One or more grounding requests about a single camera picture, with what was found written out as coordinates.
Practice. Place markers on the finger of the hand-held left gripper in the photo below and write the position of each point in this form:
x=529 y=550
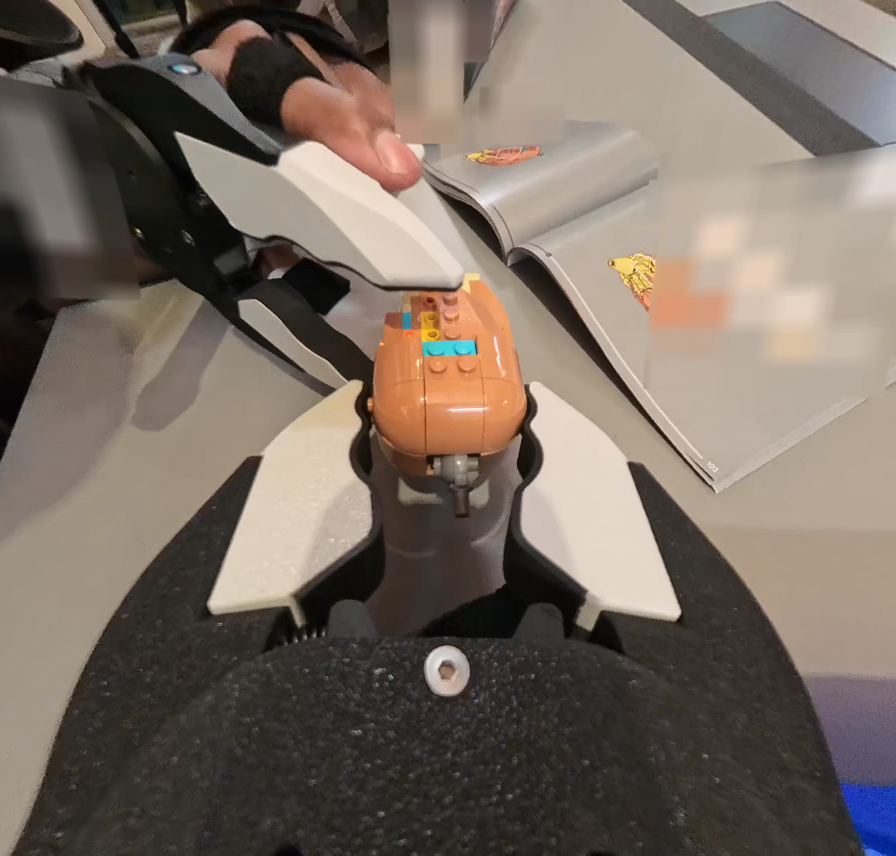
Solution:
x=315 y=205
x=280 y=324

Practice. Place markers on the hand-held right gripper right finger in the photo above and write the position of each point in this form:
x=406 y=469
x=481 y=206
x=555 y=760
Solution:
x=595 y=520

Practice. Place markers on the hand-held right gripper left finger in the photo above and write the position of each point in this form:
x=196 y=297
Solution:
x=294 y=520

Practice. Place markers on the brown toy brick model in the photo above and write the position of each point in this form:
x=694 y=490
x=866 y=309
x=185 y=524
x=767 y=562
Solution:
x=448 y=394

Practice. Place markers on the blue plastic bin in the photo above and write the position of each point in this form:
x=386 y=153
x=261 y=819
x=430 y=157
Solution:
x=871 y=821

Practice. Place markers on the person's left forearm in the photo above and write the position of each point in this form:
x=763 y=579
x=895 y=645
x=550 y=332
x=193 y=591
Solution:
x=315 y=30

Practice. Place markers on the grey desk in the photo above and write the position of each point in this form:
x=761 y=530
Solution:
x=770 y=555

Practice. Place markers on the person's left hand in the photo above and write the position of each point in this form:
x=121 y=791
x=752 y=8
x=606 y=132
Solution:
x=329 y=111

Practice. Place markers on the black office chair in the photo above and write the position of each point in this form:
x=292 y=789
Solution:
x=35 y=23

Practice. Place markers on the grey instruction booklet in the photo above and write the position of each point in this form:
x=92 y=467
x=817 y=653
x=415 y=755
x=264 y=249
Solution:
x=560 y=191

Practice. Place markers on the printed cardboard box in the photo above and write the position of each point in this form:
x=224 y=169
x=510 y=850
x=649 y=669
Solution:
x=505 y=2

